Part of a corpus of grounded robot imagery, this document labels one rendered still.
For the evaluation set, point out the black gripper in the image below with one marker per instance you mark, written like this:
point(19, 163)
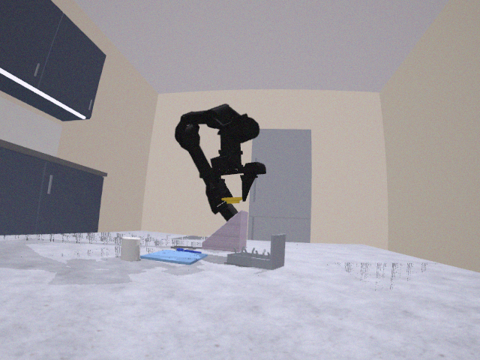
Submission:
point(250, 170)

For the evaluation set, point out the yellow plate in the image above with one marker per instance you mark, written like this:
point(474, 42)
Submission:
point(232, 200)

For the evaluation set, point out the white cylinder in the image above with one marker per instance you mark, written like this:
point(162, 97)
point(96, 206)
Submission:
point(130, 248)

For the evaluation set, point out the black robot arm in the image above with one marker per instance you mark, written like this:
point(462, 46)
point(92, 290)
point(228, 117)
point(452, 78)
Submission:
point(234, 129)

